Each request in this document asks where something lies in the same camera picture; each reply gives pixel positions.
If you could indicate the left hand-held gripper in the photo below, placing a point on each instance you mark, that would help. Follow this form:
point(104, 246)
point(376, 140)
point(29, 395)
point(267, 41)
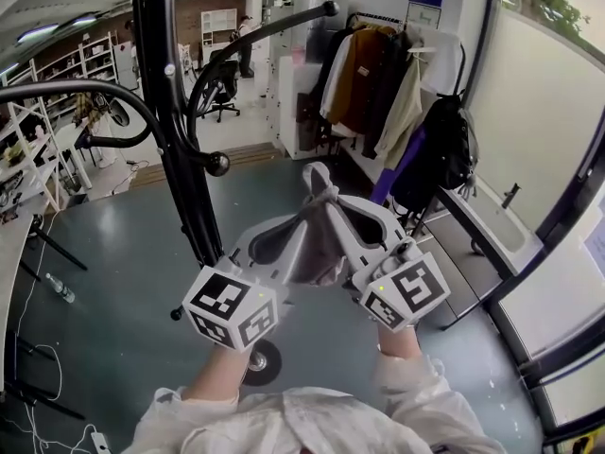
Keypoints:
point(227, 310)

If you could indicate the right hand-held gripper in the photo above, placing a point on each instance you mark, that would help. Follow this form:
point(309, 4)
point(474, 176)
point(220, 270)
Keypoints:
point(406, 296)

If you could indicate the grey cap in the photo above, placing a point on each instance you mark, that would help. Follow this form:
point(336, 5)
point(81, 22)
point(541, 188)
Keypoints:
point(321, 239)

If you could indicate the black coat stand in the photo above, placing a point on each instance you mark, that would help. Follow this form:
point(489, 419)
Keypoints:
point(156, 64)

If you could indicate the person's left forearm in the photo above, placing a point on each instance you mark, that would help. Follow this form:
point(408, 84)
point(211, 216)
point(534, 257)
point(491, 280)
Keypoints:
point(215, 376)

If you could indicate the person's right forearm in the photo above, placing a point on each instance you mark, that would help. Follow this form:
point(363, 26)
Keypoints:
point(397, 343)

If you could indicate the black garment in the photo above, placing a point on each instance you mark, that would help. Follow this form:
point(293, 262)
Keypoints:
point(385, 102)

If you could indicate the white shelving unit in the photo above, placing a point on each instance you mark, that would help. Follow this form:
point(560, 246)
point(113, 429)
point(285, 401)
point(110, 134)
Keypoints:
point(47, 140)

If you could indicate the purple garment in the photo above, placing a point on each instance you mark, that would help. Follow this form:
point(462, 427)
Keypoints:
point(385, 182)

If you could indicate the black backpack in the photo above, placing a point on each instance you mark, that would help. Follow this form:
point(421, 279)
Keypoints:
point(444, 144)

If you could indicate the black faucet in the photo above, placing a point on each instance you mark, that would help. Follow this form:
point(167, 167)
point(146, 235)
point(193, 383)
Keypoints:
point(510, 197)

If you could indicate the white locker cabinet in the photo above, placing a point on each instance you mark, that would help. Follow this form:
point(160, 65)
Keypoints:
point(288, 102)

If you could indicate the white hanging garment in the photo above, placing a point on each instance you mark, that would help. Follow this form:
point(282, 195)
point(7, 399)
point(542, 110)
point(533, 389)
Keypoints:
point(333, 88)

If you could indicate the brown jacket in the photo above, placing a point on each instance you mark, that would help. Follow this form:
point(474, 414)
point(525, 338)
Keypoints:
point(359, 78)

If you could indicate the black office chair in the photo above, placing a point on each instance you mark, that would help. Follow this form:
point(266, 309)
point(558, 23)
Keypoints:
point(227, 85)

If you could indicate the person's white shirt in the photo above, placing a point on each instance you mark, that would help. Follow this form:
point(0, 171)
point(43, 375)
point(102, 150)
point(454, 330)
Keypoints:
point(307, 424)

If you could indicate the white shirt on hanger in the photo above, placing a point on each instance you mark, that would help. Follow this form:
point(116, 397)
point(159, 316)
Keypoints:
point(444, 64)

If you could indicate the clear water bottle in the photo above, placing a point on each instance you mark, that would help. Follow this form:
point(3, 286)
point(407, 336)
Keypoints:
point(60, 287)

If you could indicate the black-framed glass door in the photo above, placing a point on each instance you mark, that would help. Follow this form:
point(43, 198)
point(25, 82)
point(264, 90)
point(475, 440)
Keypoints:
point(567, 329)

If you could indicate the white paper door notice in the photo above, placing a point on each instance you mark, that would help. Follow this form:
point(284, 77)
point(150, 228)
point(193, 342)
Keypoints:
point(595, 249)

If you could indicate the white shelf unit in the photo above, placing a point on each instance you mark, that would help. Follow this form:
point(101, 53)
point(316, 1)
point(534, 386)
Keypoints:
point(217, 24)

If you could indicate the white power strip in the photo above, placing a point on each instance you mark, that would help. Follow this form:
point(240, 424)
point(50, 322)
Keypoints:
point(100, 442)

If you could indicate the yellow floor sign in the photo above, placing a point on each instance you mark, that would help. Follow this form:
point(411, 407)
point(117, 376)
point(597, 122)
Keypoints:
point(581, 445)

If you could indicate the white wall notice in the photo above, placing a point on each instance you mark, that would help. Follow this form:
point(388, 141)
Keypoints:
point(423, 16)

